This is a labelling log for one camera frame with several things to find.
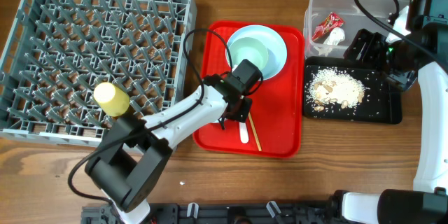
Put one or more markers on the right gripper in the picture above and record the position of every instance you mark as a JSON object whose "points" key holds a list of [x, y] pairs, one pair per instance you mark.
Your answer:
{"points": [[374, 41]]}

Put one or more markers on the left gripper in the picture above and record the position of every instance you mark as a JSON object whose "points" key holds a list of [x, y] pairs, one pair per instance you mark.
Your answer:
{"points": [[242, 115]]}

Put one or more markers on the white plastic fork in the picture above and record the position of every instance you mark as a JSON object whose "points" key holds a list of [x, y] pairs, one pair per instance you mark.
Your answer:
{"points": [[243, 133]]}

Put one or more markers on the wooden chopstick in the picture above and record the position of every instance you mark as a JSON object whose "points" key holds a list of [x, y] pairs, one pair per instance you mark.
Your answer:
{"points": [[254, 132]]}

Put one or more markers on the white paper wrapper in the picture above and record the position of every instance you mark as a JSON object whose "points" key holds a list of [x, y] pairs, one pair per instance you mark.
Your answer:
{"points": [[336, 36]]}

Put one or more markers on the red plastic serving tray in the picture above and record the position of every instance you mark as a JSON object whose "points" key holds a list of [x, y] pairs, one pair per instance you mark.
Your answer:
{"points": [[276, 110]]}

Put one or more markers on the red sauce packet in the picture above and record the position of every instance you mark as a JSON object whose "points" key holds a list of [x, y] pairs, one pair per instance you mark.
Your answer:
{"points": [[331, 22]]}

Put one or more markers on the rice and food scraps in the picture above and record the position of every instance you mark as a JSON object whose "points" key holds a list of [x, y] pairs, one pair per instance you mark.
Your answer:
{"points": [[329, 87]]}

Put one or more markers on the light green bowl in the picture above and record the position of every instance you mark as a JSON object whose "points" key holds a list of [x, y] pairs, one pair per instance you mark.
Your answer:
{"points": [[250, 49]]}

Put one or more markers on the light blue round plate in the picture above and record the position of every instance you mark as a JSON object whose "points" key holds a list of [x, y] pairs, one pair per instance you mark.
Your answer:
{"points": [[272, 41]]}

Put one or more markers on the yellow plastic cup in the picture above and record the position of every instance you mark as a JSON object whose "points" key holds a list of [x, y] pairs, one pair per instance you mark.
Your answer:
{"points": [[111, 99]]}

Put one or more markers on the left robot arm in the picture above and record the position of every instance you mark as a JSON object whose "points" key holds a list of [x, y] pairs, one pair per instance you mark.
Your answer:
{"points": [[130, 159]]}

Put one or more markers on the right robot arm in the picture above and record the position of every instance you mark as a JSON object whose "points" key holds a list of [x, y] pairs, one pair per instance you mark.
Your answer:
{"points": [[419, 57]]}

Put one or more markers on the clear plastic waste bin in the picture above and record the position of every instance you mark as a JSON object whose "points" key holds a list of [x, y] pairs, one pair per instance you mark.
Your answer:
{"points": [[318, 11]]}

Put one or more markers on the grey plastic dishwasher rack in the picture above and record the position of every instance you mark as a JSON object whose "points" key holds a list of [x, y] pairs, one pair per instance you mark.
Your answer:
{"points": [[58, 51]]}

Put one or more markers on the black plastic tray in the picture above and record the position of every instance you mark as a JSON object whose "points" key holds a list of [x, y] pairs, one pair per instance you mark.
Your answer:
{"points": [[381, 102]]}

